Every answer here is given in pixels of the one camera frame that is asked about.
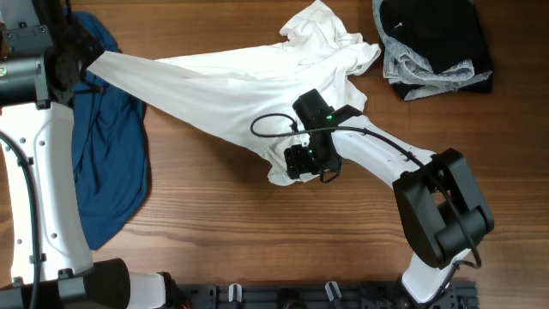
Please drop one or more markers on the black folded garment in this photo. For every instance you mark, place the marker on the black folded garment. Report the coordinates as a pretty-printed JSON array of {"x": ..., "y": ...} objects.
[{"x": 437, "y": 38}]

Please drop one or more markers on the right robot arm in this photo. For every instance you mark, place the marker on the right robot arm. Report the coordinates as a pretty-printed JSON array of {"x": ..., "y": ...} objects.
[{"x": 443, "y": 213}]

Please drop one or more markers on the grey patterned folded garment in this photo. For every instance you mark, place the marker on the grey patterned folded garment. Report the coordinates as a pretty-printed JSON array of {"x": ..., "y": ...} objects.
[{"x": 407, "y": 68}]

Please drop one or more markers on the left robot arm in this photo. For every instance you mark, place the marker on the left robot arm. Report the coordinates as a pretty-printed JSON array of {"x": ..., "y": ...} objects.
[{"x": 53, "y": 266}]

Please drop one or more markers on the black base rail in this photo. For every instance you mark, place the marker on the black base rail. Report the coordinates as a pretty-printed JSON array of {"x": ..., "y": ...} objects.
[{"x": 368, "y": 295}]

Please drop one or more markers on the blue t-shirt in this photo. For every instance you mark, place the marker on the blue t-shirt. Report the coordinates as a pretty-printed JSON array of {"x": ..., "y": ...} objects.
[{"x": 109, "y": 158}]

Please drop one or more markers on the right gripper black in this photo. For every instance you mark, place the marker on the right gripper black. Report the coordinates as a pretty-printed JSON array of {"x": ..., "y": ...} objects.
[{"x": 294, "y": 162}]

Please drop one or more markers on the white t-shirt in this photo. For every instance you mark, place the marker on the white t-shirt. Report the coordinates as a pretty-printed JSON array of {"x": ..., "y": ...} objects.
[{"x": 240, "y": 95}]

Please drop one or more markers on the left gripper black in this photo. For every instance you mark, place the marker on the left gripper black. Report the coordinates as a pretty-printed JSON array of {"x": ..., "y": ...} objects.
[{"x": 92, "y": 50}]

